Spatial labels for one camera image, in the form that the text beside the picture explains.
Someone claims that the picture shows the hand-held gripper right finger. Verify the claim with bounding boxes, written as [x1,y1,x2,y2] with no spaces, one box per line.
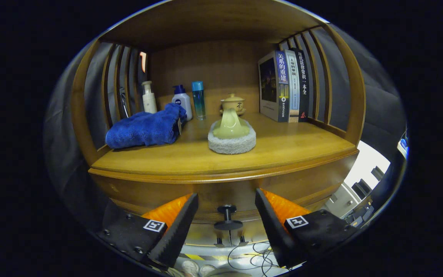
[255,189,361,269]

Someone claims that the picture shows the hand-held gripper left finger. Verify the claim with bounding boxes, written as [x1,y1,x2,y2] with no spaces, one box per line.
[95,193,199,269]

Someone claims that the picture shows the wooden drawer with black knob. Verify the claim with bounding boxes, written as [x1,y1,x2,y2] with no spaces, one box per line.
[90,152,359,231]

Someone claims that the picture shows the wooden countertop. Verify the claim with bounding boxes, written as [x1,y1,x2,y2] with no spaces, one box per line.
[89,112,359,183]

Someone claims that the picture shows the white box cabinet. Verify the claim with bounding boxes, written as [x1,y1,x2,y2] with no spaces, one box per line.
[321,140,392,220]

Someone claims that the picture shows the wooden cabinet with slatted sides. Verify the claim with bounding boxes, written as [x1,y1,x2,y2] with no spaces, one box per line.
[70,0,366,247]

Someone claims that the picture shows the blue towel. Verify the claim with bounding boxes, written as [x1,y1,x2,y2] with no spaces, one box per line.
[105,103,187,150]

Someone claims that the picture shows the white bottle with blue cap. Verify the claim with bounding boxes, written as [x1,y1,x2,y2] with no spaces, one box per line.
[172,85,193,121]

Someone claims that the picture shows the clear blue bottle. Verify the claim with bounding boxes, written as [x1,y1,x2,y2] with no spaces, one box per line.
[191,81,207,120]

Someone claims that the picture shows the beige lidded tea cup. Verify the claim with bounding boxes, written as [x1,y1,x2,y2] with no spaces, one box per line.
[220,93,246,116]

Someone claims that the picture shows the white pump bottle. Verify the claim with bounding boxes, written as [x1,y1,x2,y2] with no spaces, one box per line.
[142,81,158,114]

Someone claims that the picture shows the book with blue spine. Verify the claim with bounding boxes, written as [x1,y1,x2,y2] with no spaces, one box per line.
[258,50,290,123]

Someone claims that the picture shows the book with pale spine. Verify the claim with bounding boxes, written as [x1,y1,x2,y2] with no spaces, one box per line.
[284,49,301,123]

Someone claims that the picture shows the book with black spine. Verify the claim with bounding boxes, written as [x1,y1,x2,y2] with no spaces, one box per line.
[293,48,310,122]

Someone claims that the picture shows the black floor cables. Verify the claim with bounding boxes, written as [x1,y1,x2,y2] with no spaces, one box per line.
[227,242,283,275]

